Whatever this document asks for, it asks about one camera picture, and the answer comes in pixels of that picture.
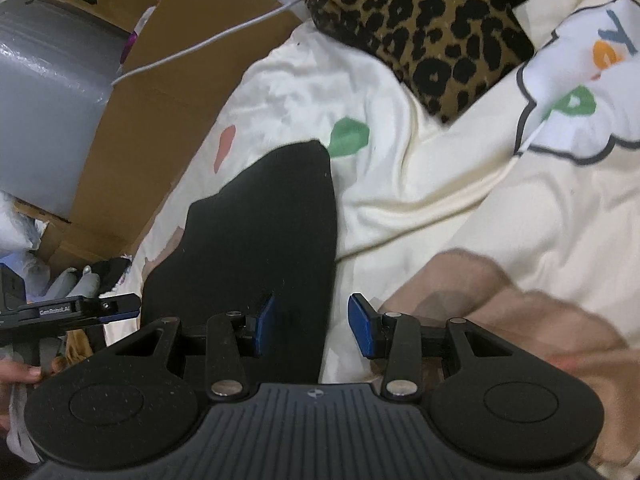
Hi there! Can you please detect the black knit sweater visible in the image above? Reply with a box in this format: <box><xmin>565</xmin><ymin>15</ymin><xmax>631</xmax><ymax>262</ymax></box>
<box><xmin>141</xmin><ymin>141</ymin><xmax>337</xmax><ymax>384</ymax></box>

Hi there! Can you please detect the person's left hand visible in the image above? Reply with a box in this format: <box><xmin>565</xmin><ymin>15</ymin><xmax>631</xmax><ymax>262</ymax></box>
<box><xmin>0</xmin><ymin>356</ymin><xmax>44</xmax><ymax>430</ymax></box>

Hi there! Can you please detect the brown tan garment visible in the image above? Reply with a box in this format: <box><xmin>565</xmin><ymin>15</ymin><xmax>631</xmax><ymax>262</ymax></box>
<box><xmin>51</xmin><ymin>330</ymin><xmax>93</xmax><ymax>375</ymax></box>

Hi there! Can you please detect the white pillow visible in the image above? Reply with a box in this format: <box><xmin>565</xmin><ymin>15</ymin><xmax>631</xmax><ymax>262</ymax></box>
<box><xmin>0</xmin><ymin>192</ymin><xmax>40</xmax><ymax>257</ymax></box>

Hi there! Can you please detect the cream printed bed quilt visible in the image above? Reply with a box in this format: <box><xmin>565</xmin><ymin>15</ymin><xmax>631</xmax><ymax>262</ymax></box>
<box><xmin>117</xmin><ymin>0</ymin><xmax>639</xmax><ymax>479</ymax></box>

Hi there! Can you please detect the silver grey foil panel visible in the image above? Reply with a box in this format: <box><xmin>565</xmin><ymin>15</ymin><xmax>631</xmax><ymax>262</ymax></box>
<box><xmin>1</xmin><ymin>0</ymin><xmax>128</xmax><ymax>218</ymax></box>

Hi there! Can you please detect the brown cardboard sheet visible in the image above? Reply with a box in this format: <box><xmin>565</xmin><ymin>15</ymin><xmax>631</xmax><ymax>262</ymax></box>
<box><xmin>15</xmin><ymin>0</ymin><xmax>299</xmax><ymax>272</ymax></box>

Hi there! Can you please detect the leopard print pillow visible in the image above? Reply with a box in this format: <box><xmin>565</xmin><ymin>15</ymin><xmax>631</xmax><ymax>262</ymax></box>
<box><xmin>304</xmin><ymin>0</ymin><xmax>534</xmax><ymax>124</ymax></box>

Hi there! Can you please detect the white cable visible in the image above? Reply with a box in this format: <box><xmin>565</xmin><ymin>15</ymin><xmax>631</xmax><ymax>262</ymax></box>
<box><xmin>110</xmin><ymin>0</ymin><xmax>303</xmax><ymax>87</ymax></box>

